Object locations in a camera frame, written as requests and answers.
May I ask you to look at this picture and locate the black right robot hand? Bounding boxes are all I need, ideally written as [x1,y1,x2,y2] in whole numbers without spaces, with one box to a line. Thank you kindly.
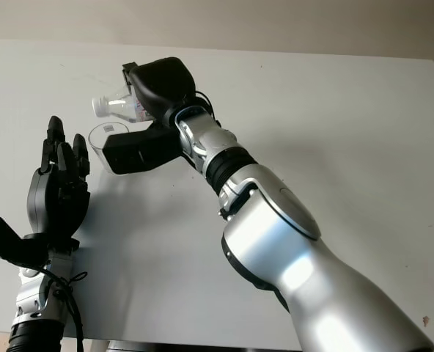
[121,56,198,124]

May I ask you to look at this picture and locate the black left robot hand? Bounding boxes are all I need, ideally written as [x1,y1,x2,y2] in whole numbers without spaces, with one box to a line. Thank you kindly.
[26,115,92,254]

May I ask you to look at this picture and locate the clear plastic water bottle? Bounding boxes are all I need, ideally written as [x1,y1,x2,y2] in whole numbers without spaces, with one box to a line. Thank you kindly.
[92,83,154,124]

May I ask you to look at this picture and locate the clear glass cup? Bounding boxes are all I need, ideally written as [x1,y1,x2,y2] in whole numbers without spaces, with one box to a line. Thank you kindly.
[87,122,130,173]

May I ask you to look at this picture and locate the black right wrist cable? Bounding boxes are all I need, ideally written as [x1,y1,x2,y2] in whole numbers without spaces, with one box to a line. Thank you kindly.
[194,89,222,129]

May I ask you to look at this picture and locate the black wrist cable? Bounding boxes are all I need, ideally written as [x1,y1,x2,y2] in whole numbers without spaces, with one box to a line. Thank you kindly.
[194,89,222,129]
[43,269,89,352]

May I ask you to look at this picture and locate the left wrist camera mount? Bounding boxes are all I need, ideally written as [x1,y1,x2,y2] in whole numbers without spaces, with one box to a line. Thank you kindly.
[0,210,52,274]

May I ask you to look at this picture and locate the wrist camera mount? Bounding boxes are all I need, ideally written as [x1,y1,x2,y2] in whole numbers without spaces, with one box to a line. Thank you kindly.
[102,120,183,175]
[0,210,52,274]

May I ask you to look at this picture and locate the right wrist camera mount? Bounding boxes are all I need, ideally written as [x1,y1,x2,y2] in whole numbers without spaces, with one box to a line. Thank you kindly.
[102,120,183,175]

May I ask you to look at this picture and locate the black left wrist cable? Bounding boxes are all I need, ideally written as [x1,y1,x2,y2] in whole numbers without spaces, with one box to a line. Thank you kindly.
[43,269,89,352]

